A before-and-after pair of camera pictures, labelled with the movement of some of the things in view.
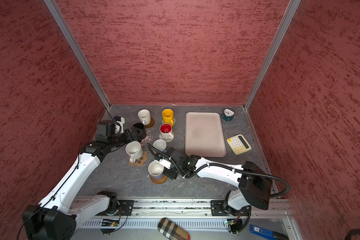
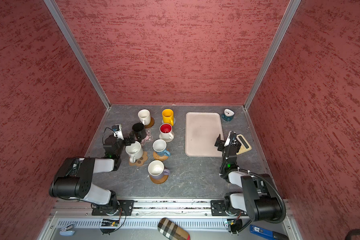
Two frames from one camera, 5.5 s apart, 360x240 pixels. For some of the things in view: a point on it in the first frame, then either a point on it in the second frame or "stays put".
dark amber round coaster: [151, 123] stays put
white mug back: [155, 170] stays put
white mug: [135, 150] stays put
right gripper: [170, 174] → [221, 143]
